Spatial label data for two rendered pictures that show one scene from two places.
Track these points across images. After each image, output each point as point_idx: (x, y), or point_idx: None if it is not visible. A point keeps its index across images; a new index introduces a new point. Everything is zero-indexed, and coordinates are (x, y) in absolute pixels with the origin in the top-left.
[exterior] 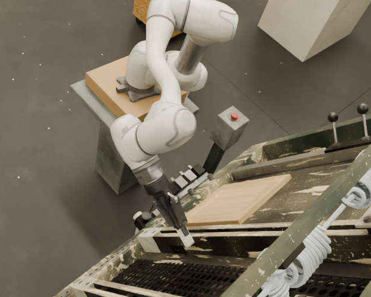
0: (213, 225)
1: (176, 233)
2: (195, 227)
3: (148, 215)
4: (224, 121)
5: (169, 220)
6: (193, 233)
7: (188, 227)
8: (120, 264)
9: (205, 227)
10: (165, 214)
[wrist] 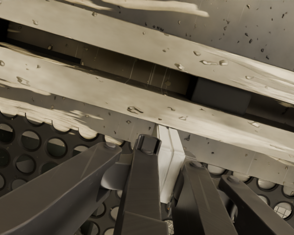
0: (281, 73)
1: (20, 59)
2: (147, 44)
3: None
4: None
5: (99, 200)
6: (172, 106)
7: (75, 20)
8: None
9: (232, 73)
10: (76, 220)
